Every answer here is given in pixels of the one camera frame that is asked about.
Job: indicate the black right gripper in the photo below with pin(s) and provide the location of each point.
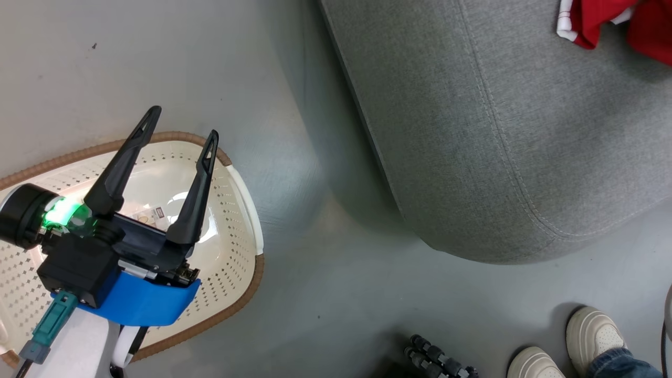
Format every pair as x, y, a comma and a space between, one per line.
142, 244

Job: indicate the red garment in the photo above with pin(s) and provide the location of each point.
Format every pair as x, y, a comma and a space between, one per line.
593, 18

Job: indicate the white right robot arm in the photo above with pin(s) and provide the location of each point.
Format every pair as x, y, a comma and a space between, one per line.
79, 346

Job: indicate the cream perforated laundry basket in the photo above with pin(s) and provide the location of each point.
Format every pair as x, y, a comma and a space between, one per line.
231, 231

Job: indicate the paper label sticker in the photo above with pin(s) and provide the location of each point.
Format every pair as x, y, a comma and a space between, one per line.
149, 216

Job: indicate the grey fabric sofa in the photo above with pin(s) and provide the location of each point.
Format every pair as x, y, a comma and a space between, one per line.
499, 131

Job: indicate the white sneaker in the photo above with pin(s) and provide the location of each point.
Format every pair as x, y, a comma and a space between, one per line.
533, 365
596, 333

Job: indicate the blue jeans leg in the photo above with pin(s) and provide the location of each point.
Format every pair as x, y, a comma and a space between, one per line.
622, 365

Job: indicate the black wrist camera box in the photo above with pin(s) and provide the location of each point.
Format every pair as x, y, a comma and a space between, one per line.
79, 273

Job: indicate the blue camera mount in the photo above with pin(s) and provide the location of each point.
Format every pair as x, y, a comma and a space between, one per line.
142, 304

